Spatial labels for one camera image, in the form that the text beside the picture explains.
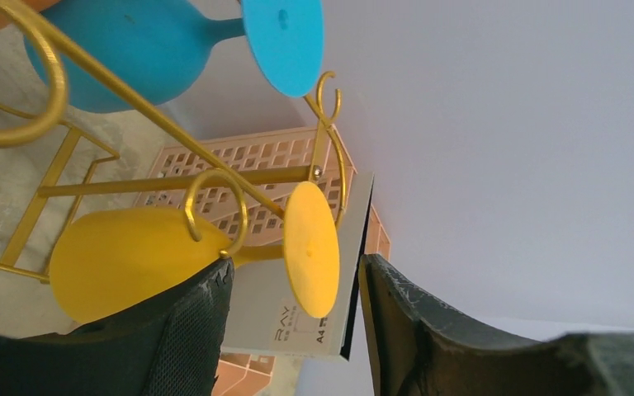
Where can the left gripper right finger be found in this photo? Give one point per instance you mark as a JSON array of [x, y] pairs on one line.
[[420, 345]]

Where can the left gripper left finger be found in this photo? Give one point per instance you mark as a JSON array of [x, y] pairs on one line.
[[168, 344]]

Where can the yellow plastic wine glass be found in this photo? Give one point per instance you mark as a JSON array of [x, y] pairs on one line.
[[108, 261]]

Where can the dark blue wine glass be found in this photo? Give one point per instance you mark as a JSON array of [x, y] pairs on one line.
[[160, 48]]

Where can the peach desk organizer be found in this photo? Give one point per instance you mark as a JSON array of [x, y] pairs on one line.
[[249, 374]]

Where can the gold wire glass rack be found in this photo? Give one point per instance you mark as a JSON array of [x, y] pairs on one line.
[[75, 78]]

